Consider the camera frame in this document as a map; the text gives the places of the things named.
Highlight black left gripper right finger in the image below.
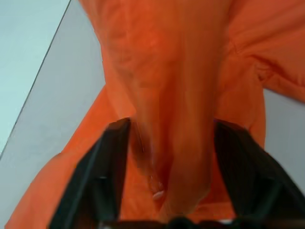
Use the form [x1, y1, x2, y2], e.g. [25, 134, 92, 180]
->
[213, 119, 305, 225]

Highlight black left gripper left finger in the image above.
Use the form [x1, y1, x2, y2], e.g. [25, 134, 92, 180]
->
[48, 117, 132, 229]

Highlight orange shorts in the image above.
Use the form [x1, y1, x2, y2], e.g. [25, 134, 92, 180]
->
[0, 0, 305, 229]

